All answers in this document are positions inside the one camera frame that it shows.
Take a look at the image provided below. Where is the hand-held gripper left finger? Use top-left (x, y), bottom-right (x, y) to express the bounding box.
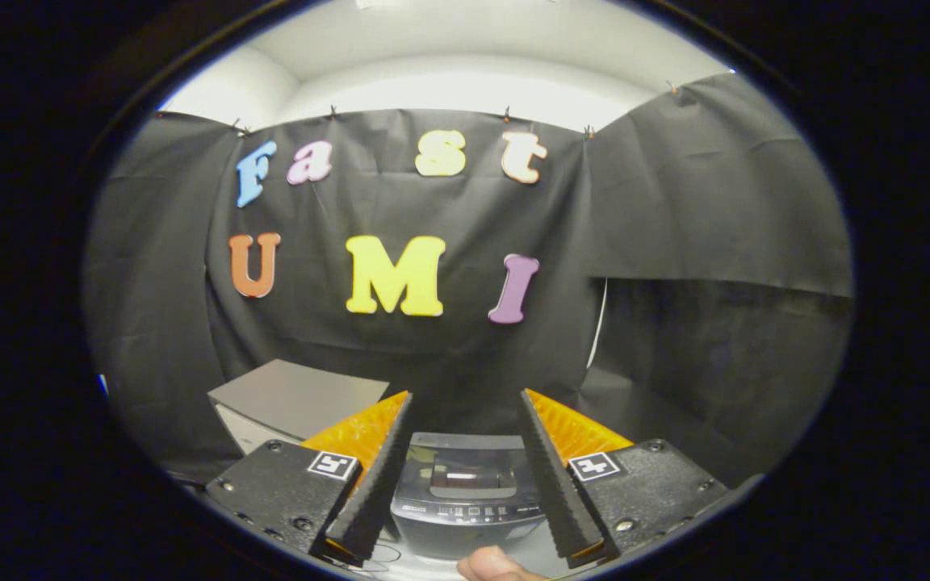
top-left (205, 391), bottom-right (415, 566)

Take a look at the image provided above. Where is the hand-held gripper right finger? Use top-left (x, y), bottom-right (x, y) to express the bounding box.
top-left (519, 388), bottom-right (731, 568)

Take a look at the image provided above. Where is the grey washing machine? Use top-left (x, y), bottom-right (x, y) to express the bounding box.
top-left (390, 432), bottom-right (563, 562)

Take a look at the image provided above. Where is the grey cabinet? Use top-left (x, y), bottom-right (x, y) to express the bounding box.
top-left (207, 359), bottom-right (391, 457)

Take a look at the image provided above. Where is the black backdrop cloth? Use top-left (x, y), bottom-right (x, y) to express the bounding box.
top-left (86, 73), bottom-right (853, 485)

